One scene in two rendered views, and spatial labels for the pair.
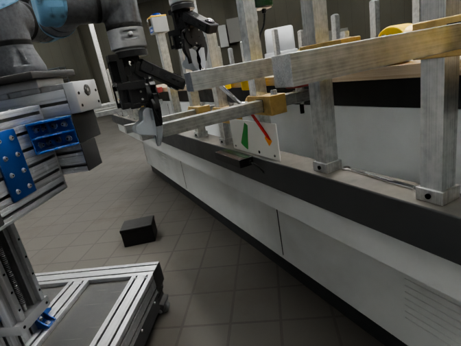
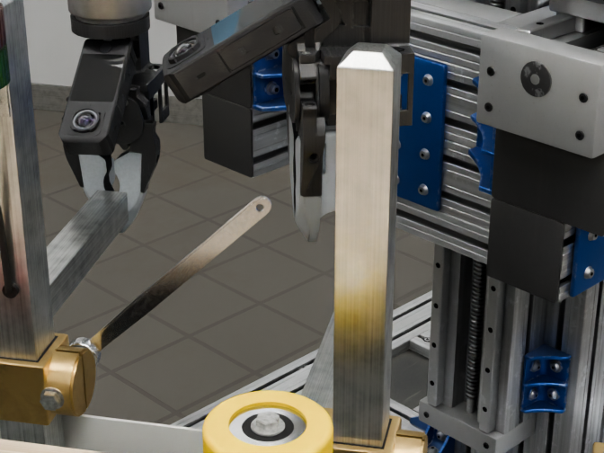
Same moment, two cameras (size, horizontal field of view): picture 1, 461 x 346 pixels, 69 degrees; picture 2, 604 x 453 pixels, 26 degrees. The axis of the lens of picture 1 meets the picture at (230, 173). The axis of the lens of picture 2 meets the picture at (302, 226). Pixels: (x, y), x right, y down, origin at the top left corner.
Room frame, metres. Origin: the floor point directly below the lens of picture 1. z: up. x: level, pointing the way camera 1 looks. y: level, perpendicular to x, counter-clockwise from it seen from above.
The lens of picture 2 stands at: (1.59, -0.65, 1.36)
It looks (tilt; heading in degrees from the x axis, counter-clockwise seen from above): 25 degrees down; 127
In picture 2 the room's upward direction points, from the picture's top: straight up
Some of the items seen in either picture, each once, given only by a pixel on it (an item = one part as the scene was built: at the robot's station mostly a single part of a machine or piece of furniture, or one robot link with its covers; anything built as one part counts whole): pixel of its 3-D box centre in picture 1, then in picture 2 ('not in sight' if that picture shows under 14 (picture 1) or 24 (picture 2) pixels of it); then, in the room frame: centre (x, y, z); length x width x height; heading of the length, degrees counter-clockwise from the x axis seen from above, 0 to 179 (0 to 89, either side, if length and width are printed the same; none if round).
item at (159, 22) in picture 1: (158, 25); not in sight; (1.63, 0.20, 1.18); 0.07 x 0.07 x 0.08; 25
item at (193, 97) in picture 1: (193, 94); not in sight; (1.39, 0.09, 0.88); 0.04 x 0.04 x 0.48; 25
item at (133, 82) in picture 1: (134, 80); (117, 75); (0.76, 0.17, 0.96); 0.09 x 0.08 x 0.12; 115
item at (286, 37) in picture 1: (282, 66); not in sight; (7.36, -1.50, 0.77); 0.80 x 0.70 x 1.54; 171
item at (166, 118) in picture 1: (180, 117); not in sight; (1.32, 0.15, 0.80); 0.44 x 0.03 x 0.04; 115
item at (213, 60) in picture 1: (219, 94); (362, 381); (1.17, -0.01, 0.87); 0.04 x 0.04 x 0.48; 25
